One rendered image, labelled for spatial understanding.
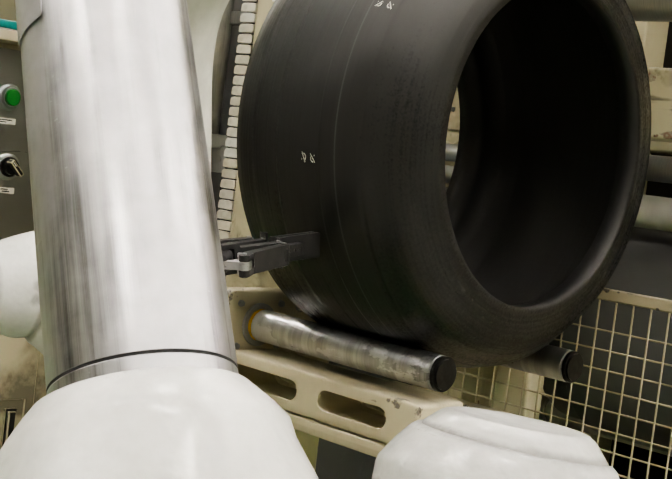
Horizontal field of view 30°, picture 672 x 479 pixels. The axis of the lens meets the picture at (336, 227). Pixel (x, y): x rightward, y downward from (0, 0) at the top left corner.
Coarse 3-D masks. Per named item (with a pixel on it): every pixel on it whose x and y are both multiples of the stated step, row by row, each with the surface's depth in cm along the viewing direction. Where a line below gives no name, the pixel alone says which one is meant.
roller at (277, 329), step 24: (264, 312) 175; (264, 336) 173; (288, 336) 169; (312, 336) 166; (336, 336) 164; (360, 336) 162; (336, 360) 164; (360, 360) 160; (384, 360) 157; (408, 360) 154; (432, 360) 152; (432, 384) 152
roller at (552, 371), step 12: (552, 348) 174; (564, 348) 174; (528, 360) 176; (540, 360) 174; (552, 360) 173; (564, 360) 172; (576, 360) 173; (528, 372) 177; (540, 372) 175; (552, 372) 173; (564, 372) 171; (576, 372) 173
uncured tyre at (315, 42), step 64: (320, 0) 153; (448, 0) 145; (512, 0) 187; (576, 0) 165; (256, 64) 157; (320, 64) 149; (384, 64) 143; (448, 64) 145; (512, 64) 195; (576, 64) 187; (640, 64) 174; (256, 128) 155; (320, 128) 147; (384, 128) 143; (512, 128) 198; (576, 128) 190; (640, 128) 175; (256, 192) 157; (320, 192) 149; (384, 192) 144; (448, 192) 197; (512, 192) 197; (576, 192) 190; (640, 192) 179; (320, 256) 153; (384, 256) 147; (448, 256) 149; (512, 256) 192; (576, 256) 185; (320, 320) 167; (384, 320) 154; (448, 320) 153; (512, 320) 160
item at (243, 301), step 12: (228, 288) 174; (240, 288) 175; (252, 288) 177; (264, 288) 179; (276, 288) 181; (240, 300) 174; (252, 300) 175; (264, 300) 177; (276, 300) 179; (288, 300) 180; (240, 312) 174; (252, 312) 175; (288, 312) 181; (300, 312) 182; (240, 324) 174; (240, 336) 175; (240, 348) 175; (252, 348) 177; (264, 348) 178; (276, 348) 180
